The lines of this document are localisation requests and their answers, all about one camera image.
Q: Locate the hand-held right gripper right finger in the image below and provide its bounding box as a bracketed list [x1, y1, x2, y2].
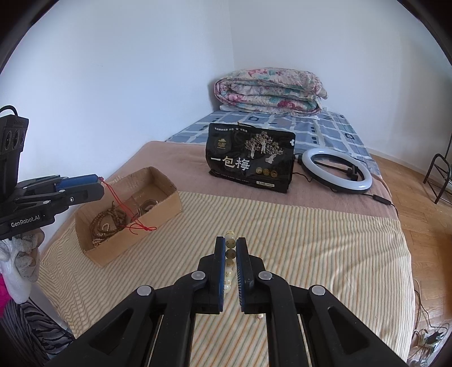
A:
[236, 237, 412, 367]

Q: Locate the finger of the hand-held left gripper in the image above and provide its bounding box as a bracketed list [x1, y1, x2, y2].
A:
[14, 183, 105, 215]
[18, 174, 103, 198]

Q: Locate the black ring light cable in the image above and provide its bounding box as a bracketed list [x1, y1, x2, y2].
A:
[360, 191, 401, 221]

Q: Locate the zebra striped clothing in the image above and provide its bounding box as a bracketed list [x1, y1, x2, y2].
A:
[0, 300, 76, 367]

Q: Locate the red cord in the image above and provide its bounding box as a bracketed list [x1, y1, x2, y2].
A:
[100, 178, 158, 235]

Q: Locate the brown bead necklace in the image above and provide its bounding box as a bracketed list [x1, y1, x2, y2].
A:
[91, 200, 133, 248]

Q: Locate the person's left hand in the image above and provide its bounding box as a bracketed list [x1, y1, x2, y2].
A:
[0, 229, 45, 304]

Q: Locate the folded floral quilt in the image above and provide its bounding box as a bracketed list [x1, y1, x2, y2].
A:
[214, 68, 328, 115]

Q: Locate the brown blanket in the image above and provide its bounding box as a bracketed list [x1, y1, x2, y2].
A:
[37, 140, 401, 262]

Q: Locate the yellow striped cloth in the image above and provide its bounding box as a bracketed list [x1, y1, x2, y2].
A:
[37, 191, 415, 367]

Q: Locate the white ring light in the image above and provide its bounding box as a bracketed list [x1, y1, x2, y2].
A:
[301, 147, 373, 195]

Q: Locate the black snack bag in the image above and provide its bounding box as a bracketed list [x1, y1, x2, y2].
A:
[205, 122, 296, 194]

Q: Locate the blue checked bedsheet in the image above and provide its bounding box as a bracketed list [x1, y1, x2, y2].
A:
[165, 109, 382, 177]

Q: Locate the black metal clothes rack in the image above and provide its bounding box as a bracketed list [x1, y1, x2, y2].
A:
[423, 134, 452, 204]

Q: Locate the white power strip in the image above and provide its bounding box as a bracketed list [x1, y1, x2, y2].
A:
[411, 328, 446, 353]

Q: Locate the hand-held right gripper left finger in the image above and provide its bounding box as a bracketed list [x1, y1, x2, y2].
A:
[46, 236, 227, 367]

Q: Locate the cardboard box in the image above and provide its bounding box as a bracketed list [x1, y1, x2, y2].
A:
[75, 167, 183, 268]

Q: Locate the cream bead bracelet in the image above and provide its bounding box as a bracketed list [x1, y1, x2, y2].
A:
[223, 230, 237, 294]

